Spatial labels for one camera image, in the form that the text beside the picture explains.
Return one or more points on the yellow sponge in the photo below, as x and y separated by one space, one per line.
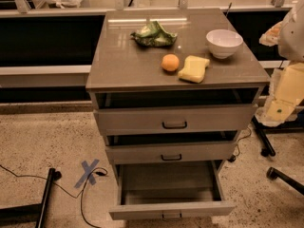
194 69

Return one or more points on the blue tape cross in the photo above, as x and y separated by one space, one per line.
87 176

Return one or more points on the black stand leg left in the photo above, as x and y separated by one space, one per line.
32 212

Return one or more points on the green chip bag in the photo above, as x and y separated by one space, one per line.
154 35

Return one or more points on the grey drawer cabinet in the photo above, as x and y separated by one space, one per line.
125 74

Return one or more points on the black stand leg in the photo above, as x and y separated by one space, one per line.
262 130
32 212

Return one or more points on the grey drawer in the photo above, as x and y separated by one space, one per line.
157 120
176 152
170 191

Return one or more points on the orange fruit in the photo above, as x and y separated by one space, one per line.
170 62

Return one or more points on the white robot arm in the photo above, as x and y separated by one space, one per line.
286 89

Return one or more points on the black stand leg right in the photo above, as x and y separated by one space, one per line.
262 130

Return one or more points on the white bowl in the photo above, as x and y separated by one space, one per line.
223 43

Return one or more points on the black wheeled leg far right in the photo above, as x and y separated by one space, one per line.
273 174

